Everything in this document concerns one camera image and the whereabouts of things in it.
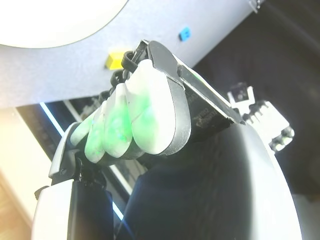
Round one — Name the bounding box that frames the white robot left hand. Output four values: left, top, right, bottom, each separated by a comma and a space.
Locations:
31, 38, 297, 240

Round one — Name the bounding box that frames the blue block with two holes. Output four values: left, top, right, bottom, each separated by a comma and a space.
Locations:
178, 26, 192, 41

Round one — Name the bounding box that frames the yellow rectangular block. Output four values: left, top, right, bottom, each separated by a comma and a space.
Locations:
104, 51, 125, 70

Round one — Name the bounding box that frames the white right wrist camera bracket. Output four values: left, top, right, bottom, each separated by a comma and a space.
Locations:
228, 82, 255, 109

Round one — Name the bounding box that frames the grey table edge clip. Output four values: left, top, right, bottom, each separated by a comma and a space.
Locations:
248, 0, 263, 14

